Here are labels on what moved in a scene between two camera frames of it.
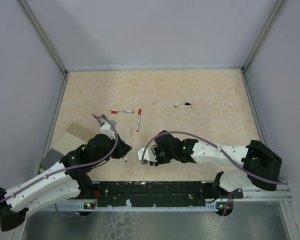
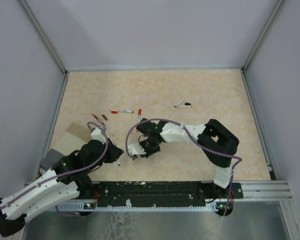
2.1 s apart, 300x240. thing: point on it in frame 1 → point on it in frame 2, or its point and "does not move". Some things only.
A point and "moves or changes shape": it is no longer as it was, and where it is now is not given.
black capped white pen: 187,105 does not move
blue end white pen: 125,157 moves or changes shape
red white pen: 116,111 does not move
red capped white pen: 139,114 does not move
